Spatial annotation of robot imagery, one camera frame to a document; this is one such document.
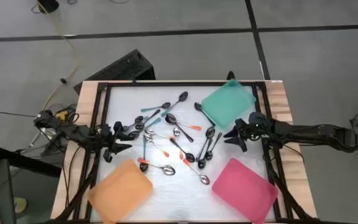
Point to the orange plastic tray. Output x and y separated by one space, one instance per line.
120 193

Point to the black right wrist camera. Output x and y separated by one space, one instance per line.
257 117

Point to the black floor beam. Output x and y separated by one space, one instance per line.
26 161

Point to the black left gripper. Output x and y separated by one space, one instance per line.
107 137

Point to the black aluminium table frame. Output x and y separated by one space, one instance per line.
182 84

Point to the yellow disc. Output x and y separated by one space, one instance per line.
20 205

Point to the white table mat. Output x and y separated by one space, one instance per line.
179 199

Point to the black metal spoon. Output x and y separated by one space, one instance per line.
209 155
210 132
190 157
201 164
183 132
198 106
140 126

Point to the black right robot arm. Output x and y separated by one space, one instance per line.
315 132

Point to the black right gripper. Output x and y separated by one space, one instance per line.
253 132

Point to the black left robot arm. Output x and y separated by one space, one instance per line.
73 132

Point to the black perforated computer case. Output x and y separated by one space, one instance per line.
123 67

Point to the teal plastic tray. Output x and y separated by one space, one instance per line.
228 102

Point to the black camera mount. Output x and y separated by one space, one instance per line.
230 75

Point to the black round base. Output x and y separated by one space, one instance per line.
49 4

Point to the pink plastic tray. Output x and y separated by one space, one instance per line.
244 189

